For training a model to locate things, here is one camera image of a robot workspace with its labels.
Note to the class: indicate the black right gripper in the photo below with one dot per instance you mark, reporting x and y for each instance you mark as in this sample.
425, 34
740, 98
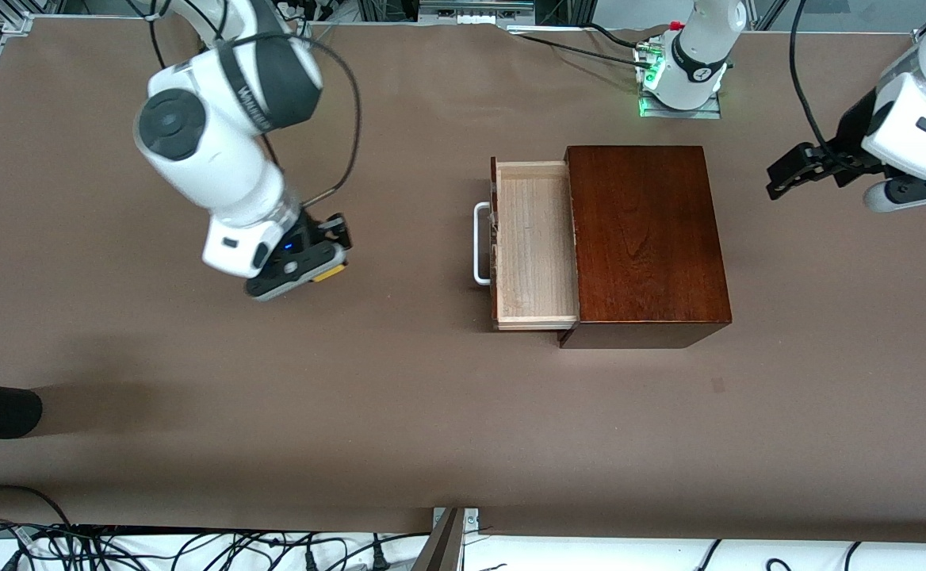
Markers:
311, 231

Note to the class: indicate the brown paper table cover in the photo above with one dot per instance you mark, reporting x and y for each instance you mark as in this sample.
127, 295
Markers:
392, 381

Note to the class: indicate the aluminium rail with sockets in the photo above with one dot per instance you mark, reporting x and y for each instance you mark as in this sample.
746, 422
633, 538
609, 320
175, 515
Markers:
475, 9

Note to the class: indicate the metal table bracket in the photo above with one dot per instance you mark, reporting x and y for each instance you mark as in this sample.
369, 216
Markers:
449, 547

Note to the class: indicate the yellow wooden block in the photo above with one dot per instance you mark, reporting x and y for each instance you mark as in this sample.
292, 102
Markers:
330, 274

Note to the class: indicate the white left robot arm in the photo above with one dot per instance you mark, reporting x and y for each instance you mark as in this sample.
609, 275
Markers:
701, 55

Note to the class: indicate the dark brown wooden cabinet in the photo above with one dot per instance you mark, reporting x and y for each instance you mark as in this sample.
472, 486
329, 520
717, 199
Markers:
653, 238

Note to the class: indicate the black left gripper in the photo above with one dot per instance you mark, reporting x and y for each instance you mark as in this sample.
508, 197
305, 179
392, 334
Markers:
854, 132

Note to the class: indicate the aluminium frame profile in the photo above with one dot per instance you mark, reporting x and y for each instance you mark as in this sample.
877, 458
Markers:
918, 36

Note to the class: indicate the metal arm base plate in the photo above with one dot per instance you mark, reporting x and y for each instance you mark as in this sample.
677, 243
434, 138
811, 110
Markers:
713, 111

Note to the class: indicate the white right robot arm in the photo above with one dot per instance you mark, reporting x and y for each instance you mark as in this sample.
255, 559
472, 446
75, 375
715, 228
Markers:
217, 174

